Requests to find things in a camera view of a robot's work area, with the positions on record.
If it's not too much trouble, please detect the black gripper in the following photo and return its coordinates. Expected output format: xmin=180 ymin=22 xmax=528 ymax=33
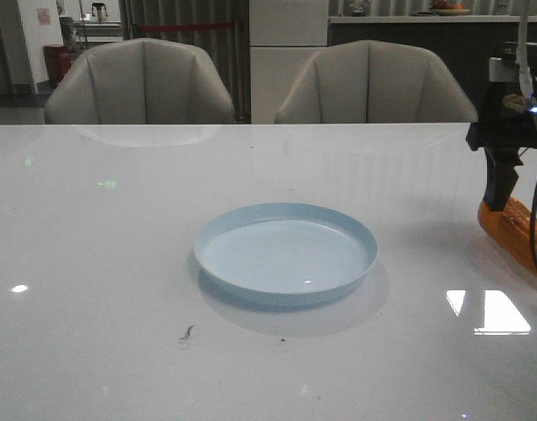
xmin=466 ymin=78 xmax=537 ymax=211

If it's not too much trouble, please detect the orange plastic corn cob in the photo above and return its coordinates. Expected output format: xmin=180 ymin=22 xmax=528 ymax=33
xmin=477 ymin=197 xmax=537 ymax=275

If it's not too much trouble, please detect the light blue round plate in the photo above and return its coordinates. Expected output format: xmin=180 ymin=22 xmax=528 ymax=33
xmin=194 ymin=203 xmax=378 ymax=307

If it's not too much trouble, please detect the dark grey counter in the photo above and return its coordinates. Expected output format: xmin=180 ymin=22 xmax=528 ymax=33
xmin=328 ymin=22 xmax=516 ymax=108

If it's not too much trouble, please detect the beige padded chair right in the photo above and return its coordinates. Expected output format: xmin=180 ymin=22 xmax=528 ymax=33
xmin=275 ymin=40 xmax=477 ymax=124

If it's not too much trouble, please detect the beige padded chair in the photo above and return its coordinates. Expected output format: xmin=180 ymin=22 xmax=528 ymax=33
xmin=44 ymin=38 xmax=234 ymax=125
xmin=275 ymin=40 xmax=477 ymax=124

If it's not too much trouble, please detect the fruit bowl on counter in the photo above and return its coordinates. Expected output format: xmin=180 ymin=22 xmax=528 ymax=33
xmin=430 ymin=0 xmax=469 ymax=16

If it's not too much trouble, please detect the white cabinet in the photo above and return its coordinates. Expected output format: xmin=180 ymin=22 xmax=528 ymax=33
xmin=249 ymin=1 xmax=329 ymax=124

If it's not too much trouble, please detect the red barrier belt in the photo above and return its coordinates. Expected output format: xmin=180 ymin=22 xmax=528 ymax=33
xmin=134 ymin=21 xmax=238 ymax=32

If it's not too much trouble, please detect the beige padded chair left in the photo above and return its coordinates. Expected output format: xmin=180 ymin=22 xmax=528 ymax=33
xmin=44 ymin=38 xmax=234 ymax=125

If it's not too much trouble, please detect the red bin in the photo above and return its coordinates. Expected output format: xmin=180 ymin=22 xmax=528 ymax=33
xmin=43 ymin=45 xmax=72 ymax=88

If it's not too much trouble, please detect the white cable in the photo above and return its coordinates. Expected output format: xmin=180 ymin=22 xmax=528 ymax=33
xmin=516 ymin=0 xmax=535 ymax=96

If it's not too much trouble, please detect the silver camera mount block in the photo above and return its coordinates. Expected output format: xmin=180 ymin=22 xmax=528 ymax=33
xmin=489 ymin=56 xmax=519 ymax=83

